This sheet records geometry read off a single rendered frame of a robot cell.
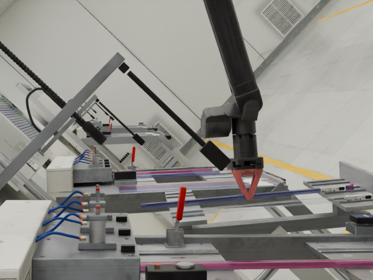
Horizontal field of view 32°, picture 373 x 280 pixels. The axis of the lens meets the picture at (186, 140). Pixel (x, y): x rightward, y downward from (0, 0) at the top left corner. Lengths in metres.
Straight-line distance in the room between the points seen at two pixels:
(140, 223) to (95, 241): 4.72
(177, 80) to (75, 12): 1.60
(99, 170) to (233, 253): 1.12
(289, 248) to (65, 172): 1.07
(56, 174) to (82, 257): 1.32
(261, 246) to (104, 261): 0.47
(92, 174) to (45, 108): 3.22
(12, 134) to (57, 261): 1.26
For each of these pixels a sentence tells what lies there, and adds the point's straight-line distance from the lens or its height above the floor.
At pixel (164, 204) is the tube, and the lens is 1.51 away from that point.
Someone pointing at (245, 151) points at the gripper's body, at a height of 1.00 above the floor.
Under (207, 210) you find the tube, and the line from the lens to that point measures 1.42.
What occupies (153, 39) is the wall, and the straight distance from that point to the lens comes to 8.65.
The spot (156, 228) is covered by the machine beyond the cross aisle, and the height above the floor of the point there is 0.22.
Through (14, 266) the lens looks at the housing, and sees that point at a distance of 0.71.
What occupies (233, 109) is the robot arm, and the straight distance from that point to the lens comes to 1.50.
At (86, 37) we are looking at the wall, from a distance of 8.62.
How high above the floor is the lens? 1.32
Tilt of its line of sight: 8 degrees down
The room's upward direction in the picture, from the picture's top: 46 degrees counter-clockwise
